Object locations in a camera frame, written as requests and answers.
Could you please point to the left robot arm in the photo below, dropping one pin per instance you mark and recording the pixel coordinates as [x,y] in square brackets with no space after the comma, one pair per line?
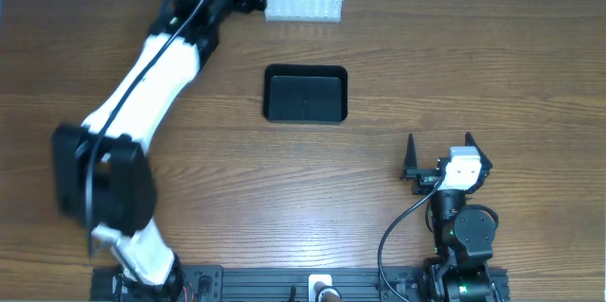
[156,84]

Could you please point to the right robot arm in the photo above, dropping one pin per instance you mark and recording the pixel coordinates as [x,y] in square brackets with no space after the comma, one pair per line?
[461,233]

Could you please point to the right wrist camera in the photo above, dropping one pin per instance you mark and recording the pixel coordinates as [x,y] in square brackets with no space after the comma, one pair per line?
[463,167]

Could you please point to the mounting rail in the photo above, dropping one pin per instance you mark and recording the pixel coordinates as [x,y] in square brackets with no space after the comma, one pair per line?
[265,285]

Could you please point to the black tray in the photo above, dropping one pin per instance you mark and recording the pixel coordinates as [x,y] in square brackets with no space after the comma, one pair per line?
[305,98]

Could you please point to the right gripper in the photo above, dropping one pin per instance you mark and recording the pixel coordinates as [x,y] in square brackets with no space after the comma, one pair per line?
[423,179]

